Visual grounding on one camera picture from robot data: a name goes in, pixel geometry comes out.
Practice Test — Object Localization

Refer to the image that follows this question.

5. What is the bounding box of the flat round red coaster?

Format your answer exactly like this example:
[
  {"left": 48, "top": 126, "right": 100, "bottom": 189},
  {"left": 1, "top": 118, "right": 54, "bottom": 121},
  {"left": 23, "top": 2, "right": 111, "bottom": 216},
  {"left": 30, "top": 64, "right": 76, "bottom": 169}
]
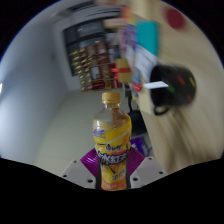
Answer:
[{"left": 165, "top": 7, "right": 186, "bottom": 30}]

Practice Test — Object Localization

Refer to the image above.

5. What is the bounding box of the black mug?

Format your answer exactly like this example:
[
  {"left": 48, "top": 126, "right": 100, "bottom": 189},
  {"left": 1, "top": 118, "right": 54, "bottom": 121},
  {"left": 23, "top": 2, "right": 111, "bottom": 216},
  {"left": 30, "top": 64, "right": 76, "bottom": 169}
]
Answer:
[{"left": 149, "top": 64, "right": 197, "bottom": 116}]

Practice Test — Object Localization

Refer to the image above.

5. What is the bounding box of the black-framed glass door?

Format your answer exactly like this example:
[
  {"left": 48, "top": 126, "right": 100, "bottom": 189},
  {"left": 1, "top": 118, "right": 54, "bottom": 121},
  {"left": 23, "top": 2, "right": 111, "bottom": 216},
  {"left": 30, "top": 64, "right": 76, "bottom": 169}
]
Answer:
[{"left": 62, "top": 18, "right": 114, "bottom": 77}]

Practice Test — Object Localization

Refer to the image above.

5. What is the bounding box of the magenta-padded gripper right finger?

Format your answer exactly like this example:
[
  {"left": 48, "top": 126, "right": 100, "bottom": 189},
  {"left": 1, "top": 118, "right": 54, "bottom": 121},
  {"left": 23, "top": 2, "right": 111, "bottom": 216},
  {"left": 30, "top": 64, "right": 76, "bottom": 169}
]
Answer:
[{"left": 127, "top": 147, "right": 167, "bottom": 190}]

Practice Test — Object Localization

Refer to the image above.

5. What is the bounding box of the white book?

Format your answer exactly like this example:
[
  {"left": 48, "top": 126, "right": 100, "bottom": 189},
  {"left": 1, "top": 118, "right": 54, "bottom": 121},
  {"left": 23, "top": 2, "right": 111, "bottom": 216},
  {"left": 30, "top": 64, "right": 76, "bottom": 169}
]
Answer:
[{"left": 134, "top": 44, "right": 158, "bottom": 83}]

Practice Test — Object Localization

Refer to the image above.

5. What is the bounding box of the red lollipop with white stick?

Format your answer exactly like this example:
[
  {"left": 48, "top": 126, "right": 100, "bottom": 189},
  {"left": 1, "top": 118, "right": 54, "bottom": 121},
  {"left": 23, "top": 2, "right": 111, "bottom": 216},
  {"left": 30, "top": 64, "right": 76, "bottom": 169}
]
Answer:
[{"left": 132, "top": 80, "right": 169, "bottom": 93}]

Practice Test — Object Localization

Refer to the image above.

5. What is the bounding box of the yellow-labelled orange-capped drink bottle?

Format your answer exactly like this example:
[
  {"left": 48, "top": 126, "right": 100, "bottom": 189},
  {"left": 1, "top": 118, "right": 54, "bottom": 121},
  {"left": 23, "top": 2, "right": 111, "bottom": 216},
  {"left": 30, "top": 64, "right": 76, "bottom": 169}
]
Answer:
[{"left": 92, "top": 91, "right": 133, "bottom": 192}]

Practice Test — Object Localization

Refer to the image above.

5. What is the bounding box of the teal book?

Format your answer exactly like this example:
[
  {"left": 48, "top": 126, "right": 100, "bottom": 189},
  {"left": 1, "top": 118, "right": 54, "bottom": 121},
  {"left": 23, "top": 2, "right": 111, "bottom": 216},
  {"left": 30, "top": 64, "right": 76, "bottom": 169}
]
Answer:
[{"left": 135, "top": 20, "right": 159, "bottom": 57}]

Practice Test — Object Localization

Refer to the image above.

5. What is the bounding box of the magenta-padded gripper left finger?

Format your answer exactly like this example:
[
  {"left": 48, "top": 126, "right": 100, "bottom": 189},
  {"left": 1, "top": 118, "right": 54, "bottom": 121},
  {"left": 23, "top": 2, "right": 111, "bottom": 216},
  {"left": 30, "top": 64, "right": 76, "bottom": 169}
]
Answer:
[{"left": 60, "top": 148, "right": 101, "bottom": 190}]

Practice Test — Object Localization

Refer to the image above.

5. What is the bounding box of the yellow gift box, red ribbon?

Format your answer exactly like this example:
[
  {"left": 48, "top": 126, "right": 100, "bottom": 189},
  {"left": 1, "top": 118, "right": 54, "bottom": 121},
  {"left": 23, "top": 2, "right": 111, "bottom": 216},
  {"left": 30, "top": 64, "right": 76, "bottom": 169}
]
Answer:
[{"left": 111, "top": 58, "right": 133, "bottom": 84}]

